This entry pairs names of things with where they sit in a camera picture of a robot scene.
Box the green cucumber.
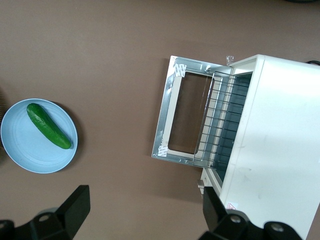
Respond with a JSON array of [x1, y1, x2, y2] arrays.
[[26, 102, 72, 151]]

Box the wire oven rack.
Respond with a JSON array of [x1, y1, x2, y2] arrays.
[[193, 70, 251, 169]]

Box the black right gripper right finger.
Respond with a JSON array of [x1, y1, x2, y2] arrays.
[[199, 186, 303, 240]]

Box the white adhesive patch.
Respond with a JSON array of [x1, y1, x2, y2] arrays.
[[157, 145, 169, 158], [173, 63, 188, 77]]

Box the white toaster oven body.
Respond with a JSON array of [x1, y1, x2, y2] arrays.
[[197, 54, 320, 240]]

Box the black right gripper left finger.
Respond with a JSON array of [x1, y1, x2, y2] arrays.
[[0, 184, 91, 240]]

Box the light blue plate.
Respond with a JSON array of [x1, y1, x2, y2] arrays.
[[0, 98, 79, 174]]

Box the brown wicker basket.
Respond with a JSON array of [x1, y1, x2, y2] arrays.
[[0, 84, 8, 166]]

